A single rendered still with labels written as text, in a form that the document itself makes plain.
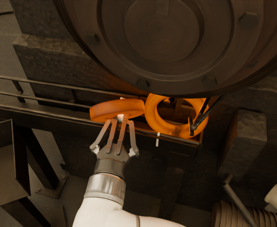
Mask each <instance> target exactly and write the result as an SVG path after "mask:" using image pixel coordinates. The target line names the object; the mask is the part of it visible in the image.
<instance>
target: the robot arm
mask: <svg viewBox="0 0 277 227"><path fill-rule="evenodd" d="M128 119H129V114H119V115H114V116H113V119H111V120H110V119H108V120H107V121H106V123H105V124H104V126H103V128H102V130H101V132H100V133H99V135H98V137H97V139H96V141H95V142H94V143H93V144H92V145H91V146H90V150H91V152H92V153H93V154H96V155H97V162H96V166H95V170H94V174H93V175H92V176H91V177H90V178H89V180H88V185H87V188H86V192H85V194H84V199H83V202H82V205H81V207H80V209H79V210H78V212H77V214H76V216H75V219H74V223H73V226H72V227H186V226H183V225H181V224H178V223H175V222H172V221H168V220H165V219H161V218H154V217H143V216H138V215H134V214H131V213H128V212H126V211H124V210H122V207H123V204H124V196H125V188H126V184H125V182H124V180H125V173H126V168H127V164H128V163H129V162H130V159H131V158H132V157H139V150H138V148H137V146H136V139H135V129H134V122H133V121H132V120H131V121H130V120H128ZM119 123H122V125H121V130H120V135H119V139H118V142H117V144H115V140H116V135H117V131H118V126H119ZM128 127H129V130H130V141H131V147H132V148H131V149H130V153H129V154H128V152H127V150H126V148H125V138H126V133H127V128H128ZM110 130H111V132H110V136H109V139H108V142H107V145H105V146H104V147H103V148H102V149H101V146H102V145H103V143H104V141H105V139H106V137H107V135H108V133H109V131H110Z"/></svg>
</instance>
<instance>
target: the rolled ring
mask: <svg viewBox="0 0 277 227"><path fill-rule="evenodd" d="M166 98H169V97H166V96H161V95H156V94H152V93H150V94H149V96H148V98H147V100H146V103H145V106H144V108H145V113H144V115H145V118H146V120H147V122H148V124H149V126H150V127H151V128H152V129H153V130H154V131H155V132H160V133H164V134H168V135H172V136H178V137H182V138H186V139H188V138H191V137H194V136H196V135H197V134H199V133H200V132H201V131H202V130H203V129H204V128H205V127H206V125H207V122H208V116H207V117H206V118H205V119H204V120H203V121H202V122H201V123H200V125H199V126H198V127H197V129H196V130H195V131H194V136H190V135H189V124H185V125H173V124H169V123H167V122H166V121H164V120H163V119H162V118H161V117H160V116H159V114H158V112H157V104H158V103H159V102H160V101H162V100H163V99H166ZM205 99H206V98H199V99H184V100H186V101H188V102H189V103H191V104H192V105H193V107H194V109H195V111H196V117H197V115H198V113H199V111H200V109H201V107H202V105H203V103H204V101H205ZM208 109H209V106H208V105H207V107H206V109H205V111H204V113H205V112H206V111H207V110H208ZM196 117H195V119H196ZM195 119H194V120H193V123H194V121H195Z"/></svg>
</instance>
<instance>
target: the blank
mask: <svg viewBox="0 0 277 227"><path fill-rule="evenodd" d="M89 111H90V118H91V120H92V121H94V122H106V121H107V120H108V119H110V120H111V119H113V116H114V115H119V114H129V119H130V118H134V117H137V116H140V115H142V114H144V113H145V108H144V102H143V101H142V100H139V99H119V100H111V101H106V102H102V103H99V104H96V105H94V106H92V107H91V108H90V110H89Z"/></svg>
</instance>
